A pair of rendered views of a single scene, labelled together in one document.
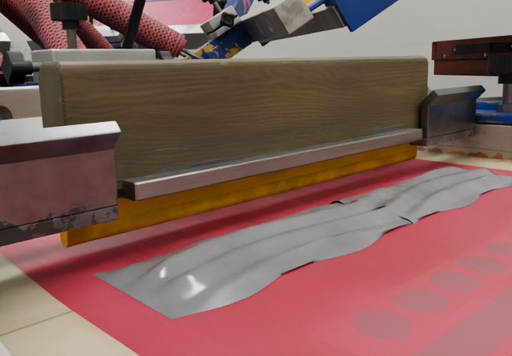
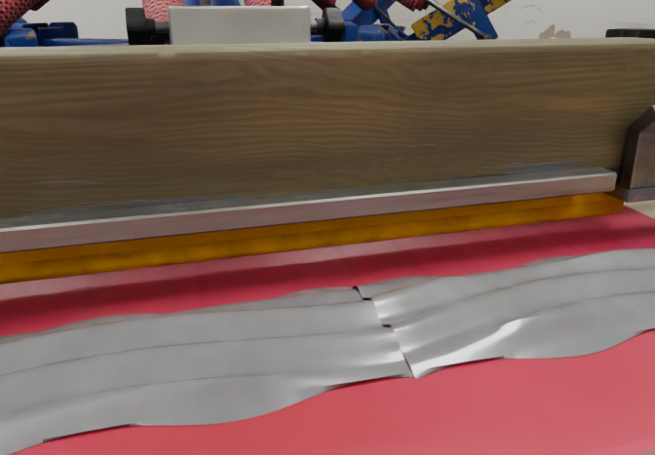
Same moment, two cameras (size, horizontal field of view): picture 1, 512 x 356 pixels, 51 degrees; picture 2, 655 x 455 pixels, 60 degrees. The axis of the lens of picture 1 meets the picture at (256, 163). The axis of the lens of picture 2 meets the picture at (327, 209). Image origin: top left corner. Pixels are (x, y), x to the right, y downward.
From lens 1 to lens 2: 22 cm
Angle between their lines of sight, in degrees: 27
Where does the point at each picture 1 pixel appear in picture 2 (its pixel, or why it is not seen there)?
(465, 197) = (597, 332)
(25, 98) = not seen: hidden behind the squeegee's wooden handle
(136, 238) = (40, 291)
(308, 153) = (326, 204)
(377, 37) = not seen: outside the picture
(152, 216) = (59, 265)
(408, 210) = (440, 342)
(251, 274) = not seen: outside the picture
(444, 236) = (420, 436)
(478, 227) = (520, 431)
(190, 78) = (96, 78)
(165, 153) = (56, 188)
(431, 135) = (640, 184)
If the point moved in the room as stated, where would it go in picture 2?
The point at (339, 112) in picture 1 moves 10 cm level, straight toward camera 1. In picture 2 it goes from (423, 136) to (289, 188)
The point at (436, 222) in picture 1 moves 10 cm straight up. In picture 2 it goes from (457, 388) to (485, 85)
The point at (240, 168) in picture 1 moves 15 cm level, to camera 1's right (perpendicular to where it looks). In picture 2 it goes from (176, 219) to (563, 298)
